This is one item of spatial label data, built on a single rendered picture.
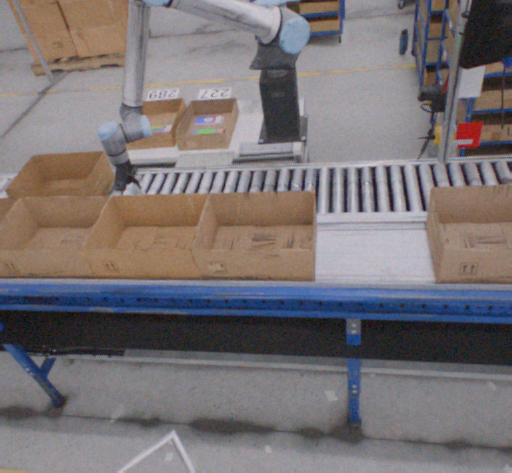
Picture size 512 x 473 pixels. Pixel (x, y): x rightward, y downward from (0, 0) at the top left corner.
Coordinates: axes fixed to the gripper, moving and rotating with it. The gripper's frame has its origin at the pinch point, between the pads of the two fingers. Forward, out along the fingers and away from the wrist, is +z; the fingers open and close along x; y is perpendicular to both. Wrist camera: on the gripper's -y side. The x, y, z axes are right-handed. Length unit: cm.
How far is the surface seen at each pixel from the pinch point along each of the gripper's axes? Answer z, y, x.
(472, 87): -29, 31, -150
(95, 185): -4.9, 3.8, 18.5
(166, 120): 4, 78, 7
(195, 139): -2, 46, -20
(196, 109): 1, 83, -11
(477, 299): -10, -65, -137
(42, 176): 1, 20, 58
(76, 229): -8.1, -30.3, 11.5
